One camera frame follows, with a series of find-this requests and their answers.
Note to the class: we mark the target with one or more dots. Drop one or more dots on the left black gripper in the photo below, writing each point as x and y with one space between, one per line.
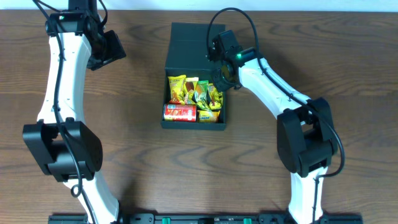
117 51

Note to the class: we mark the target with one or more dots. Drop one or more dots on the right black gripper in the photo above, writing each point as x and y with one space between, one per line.
221 86

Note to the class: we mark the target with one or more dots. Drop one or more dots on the yellow Apollo chocolate packet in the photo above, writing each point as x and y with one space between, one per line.
216 97

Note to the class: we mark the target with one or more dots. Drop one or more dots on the green wafer snack packet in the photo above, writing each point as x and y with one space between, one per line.
200 95

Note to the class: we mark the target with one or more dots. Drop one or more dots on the yellow Apollo cake packet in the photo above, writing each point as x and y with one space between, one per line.
189 89

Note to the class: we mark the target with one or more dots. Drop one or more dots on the yellow-orange biscuit packet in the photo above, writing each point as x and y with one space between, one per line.
208 116

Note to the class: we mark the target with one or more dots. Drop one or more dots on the yellow-red snack packet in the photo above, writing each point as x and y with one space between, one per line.
177 94

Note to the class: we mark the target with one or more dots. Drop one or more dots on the red Pringles can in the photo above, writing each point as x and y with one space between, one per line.
174 112

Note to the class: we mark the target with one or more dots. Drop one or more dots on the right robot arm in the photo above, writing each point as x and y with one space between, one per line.
305 142

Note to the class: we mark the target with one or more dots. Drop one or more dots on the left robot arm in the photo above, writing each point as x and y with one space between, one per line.
60 141

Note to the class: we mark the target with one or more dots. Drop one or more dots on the black mounting rail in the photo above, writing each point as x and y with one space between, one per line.
263 218

